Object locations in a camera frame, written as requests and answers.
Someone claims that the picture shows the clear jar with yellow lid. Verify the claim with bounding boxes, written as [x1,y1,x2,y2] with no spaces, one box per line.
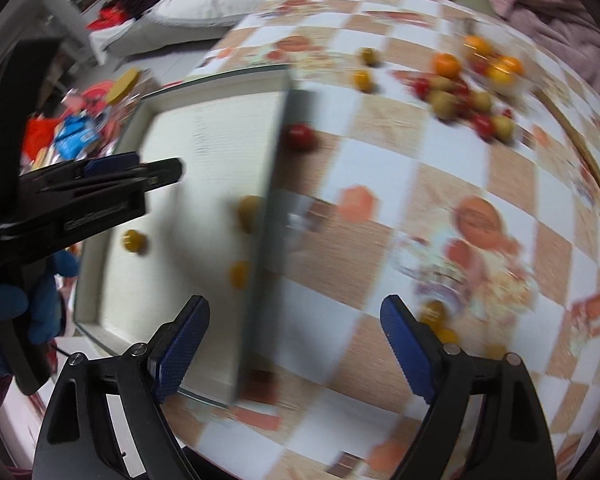
[105,69,153,111]

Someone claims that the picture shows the person's left hand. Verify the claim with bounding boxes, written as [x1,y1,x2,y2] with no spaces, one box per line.
[0,247,79,377]

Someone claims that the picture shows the red cloth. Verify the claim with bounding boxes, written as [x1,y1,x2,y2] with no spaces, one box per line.
[86,2,131,32]

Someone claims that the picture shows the white cardboard tray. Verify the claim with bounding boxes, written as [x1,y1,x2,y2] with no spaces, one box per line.
[72,65,311,408]

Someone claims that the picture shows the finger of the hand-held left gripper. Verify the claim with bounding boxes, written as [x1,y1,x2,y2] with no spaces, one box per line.
[22,151,143,193]
[0,157,187,248]

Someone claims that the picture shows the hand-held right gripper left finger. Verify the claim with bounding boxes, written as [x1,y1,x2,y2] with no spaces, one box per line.
[32,295,211,480]

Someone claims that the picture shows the small orange mandarin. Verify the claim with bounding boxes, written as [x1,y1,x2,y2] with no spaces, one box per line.
[432,52,463,80]

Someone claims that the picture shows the clear glass bowl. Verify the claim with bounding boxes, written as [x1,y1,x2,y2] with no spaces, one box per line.
[462,20,536,111]

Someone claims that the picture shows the wooden stick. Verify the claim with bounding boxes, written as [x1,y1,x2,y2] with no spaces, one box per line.
[535,85,600,226]

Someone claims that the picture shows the red plastic bag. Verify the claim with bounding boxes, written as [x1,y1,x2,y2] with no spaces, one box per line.
[22,116,56,166]

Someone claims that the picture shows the pile of snack packets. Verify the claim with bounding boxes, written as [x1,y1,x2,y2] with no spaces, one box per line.
[27,87,146,168]

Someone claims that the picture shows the small orange kumquat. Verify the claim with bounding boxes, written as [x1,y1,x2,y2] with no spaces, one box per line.
[464,34,493,58]
[497,55,525,78]

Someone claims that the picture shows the checkered printed tablecloth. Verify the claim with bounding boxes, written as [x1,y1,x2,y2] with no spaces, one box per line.
[165,0,600,480]

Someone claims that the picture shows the red round tin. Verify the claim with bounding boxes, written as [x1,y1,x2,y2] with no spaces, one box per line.
[77,80,116,111]

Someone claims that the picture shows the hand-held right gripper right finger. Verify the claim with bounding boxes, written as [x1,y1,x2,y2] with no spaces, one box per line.
[380,295,556,480]

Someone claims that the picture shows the pink fleece blanket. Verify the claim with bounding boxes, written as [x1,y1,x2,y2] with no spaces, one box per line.
[460,0,600,121]

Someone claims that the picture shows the blue snack packet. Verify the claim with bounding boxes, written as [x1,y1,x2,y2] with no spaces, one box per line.
[54,111,103,157]

